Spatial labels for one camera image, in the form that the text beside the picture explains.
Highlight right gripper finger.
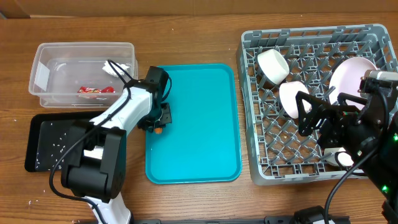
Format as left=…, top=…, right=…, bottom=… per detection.
left=337, top=93, right=367, bottom=106
left=295, top=91, right=326, bottom=136

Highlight large pink plate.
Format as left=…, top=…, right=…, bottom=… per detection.
left=329, top=57, right=377, bottom=104

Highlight cream plastic cup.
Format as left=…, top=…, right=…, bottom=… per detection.
left=324, top=147, right=354, bottom=167

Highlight pink bowl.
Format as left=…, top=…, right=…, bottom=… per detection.
left=279, top=81, right=308, bottom=119

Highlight red snack wrapper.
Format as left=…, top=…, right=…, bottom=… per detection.
left=78, top=86, right=115, bottom=93

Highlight white bowl with food scraps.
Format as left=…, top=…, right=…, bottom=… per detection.
left=257, top=49, right=290, bottom=85

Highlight white tissue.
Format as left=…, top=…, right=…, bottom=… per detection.
left=102, top=62, right=130, bottom=77

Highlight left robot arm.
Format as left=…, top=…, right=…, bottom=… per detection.
left=59, top=84, right=172, bottom=223

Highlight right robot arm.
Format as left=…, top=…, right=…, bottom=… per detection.
left=296, top=81, right=397, bottom=223

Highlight grey dishwasher rack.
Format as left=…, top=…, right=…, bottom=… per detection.
left=236, top=24, right=397, bottom=185

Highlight teal serving tray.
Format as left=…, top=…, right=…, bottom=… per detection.
left=146, top=63, right=243, bottom=184

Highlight clear plastic bin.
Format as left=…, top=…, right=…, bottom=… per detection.
left=29, top=42, right=138, bottom=108

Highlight rice and peanut scraps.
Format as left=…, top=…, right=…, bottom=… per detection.
left=35, top=120, right=73, bottom=172

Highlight black plastic tray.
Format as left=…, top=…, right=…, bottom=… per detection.
left=24, top=111, right=102, bottom=172

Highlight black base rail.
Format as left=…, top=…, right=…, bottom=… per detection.
left=133, top=216, right=299, bottom=224

